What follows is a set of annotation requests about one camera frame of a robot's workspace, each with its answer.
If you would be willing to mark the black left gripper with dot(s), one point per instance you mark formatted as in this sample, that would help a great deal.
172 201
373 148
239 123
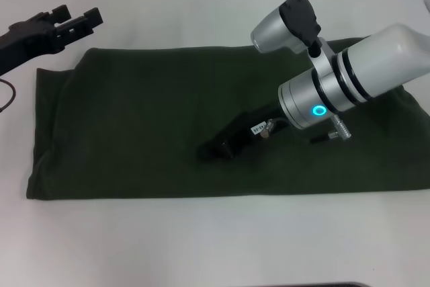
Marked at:
23 43

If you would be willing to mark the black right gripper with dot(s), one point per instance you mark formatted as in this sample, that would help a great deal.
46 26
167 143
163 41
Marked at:
248 132

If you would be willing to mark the dark green printed t-shirt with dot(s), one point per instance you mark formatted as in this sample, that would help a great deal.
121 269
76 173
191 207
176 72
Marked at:
134 125

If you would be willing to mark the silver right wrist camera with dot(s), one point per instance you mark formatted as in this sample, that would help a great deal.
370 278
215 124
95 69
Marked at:
285 28

